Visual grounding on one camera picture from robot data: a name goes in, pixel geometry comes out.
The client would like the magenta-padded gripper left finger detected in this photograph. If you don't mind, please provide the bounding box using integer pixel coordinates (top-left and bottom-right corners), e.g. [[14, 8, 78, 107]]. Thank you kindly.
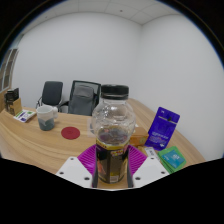
[[55, 143, 98, 188]]

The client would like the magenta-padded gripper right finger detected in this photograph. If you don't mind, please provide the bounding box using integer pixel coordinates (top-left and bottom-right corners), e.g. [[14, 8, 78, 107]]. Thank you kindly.
[[127, 143, 170, 188]]

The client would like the clear black-capped drink bottle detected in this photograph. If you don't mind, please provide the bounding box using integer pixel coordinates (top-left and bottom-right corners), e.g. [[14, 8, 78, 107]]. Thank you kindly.
[[91, 84, 137, 184]]

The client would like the small tan snack packet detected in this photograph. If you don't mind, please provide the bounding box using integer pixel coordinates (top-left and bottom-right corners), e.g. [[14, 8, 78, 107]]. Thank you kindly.
[[144, 146, 160, 160]]

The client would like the green packet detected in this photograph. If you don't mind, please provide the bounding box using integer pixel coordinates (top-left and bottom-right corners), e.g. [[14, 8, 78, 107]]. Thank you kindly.
[[157, 145, 187, 174]]

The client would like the orange cardboard box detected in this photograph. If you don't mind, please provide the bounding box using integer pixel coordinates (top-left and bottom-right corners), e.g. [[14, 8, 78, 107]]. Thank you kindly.
[[129, 126, 150, 148]]

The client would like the flat round red coaster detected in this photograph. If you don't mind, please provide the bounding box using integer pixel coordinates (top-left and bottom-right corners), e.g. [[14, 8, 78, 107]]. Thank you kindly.
[[60, 126, 81, 141]]

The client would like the purple packet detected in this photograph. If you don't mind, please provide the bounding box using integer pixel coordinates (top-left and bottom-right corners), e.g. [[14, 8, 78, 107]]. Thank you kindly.
[[144, 106, 181, 152]]

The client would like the white and grey mug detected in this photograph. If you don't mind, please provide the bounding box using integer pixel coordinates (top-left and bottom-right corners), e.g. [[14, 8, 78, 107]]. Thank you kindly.
[[35, 104, 59, 132]]

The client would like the grey backpack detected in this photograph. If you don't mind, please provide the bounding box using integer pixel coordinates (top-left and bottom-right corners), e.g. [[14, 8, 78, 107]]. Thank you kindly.
[[68, 84, 95, 116]]

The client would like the black padded office chair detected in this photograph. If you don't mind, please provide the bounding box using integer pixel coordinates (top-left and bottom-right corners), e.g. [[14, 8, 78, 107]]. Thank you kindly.
[[35, 80, 64, 109]]

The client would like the black mesh-back office chair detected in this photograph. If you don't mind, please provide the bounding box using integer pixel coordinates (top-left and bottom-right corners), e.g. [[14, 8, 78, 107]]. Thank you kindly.
[[59, 79, 102, 117]]

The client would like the brown cardboard box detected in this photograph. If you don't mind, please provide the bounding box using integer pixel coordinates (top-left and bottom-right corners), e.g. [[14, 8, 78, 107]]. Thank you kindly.
[[5, 98, 23, 117]]

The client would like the wooden glass-door cabinet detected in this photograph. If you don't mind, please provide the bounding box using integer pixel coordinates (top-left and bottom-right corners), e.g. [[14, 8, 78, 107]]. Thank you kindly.
[[0, 48, 19, 93]]

